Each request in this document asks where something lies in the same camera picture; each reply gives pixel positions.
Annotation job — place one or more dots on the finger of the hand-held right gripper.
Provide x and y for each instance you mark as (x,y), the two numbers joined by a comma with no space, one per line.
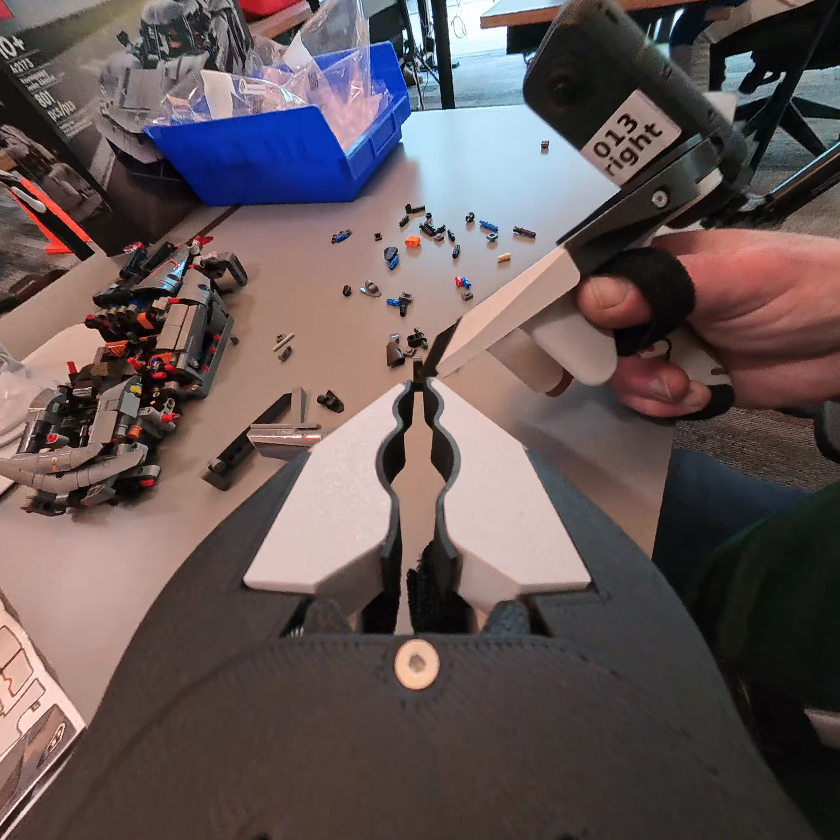
(512,315)

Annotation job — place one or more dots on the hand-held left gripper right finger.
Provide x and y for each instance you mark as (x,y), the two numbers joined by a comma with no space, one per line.
(518,525)

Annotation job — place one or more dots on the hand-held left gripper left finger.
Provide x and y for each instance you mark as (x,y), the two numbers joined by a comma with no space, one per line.
(321,525)

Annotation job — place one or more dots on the grey lego panel assembly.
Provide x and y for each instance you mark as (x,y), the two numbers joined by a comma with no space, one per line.
(282,439)

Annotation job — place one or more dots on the small black lego connector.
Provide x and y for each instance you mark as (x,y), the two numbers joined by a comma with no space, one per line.
(418,371)

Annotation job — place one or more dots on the scattered loose lego pieces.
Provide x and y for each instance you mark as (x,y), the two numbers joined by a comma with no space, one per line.
(446,243)

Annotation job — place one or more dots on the black lego pin connector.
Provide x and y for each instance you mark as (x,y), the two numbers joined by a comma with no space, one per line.
(417,340)

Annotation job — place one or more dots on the dark tapered lego panel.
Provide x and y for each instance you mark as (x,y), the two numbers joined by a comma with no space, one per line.
(394,353)

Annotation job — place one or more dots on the light grey lego axle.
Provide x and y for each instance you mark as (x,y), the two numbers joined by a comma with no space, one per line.
(283,341)

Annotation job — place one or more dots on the grey lego car model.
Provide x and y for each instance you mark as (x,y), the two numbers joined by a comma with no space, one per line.
(151,354)

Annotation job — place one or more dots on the clear bag of lego parts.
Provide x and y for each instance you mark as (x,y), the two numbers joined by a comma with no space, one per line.
(10,394)

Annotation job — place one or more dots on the lego sticker sheet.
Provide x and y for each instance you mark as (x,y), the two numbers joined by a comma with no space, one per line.
(26,709)

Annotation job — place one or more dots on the black lego set box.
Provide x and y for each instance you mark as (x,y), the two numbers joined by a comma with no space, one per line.
(79,111)

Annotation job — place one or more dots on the person's right hand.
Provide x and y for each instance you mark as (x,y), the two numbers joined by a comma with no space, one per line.
(754,308)

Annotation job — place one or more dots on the wooden office desk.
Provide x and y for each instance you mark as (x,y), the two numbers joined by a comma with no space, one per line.
(590,10)

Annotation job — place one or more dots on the person's blue jeans leg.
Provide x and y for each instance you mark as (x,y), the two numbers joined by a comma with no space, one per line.
(709,512)

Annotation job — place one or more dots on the black chair base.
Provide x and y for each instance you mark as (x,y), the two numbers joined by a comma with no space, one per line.
(787,79)

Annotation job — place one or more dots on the blue plastic bin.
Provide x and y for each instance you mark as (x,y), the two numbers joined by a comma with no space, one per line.
(275,164)

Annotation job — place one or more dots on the crumpled clear plastic bags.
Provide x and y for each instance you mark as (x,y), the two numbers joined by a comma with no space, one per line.
(275,79)

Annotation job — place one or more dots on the orange plastic object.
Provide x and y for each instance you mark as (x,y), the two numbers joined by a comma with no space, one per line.
(52,223)

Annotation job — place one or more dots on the black metal post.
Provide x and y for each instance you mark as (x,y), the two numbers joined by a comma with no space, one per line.
(443,52)

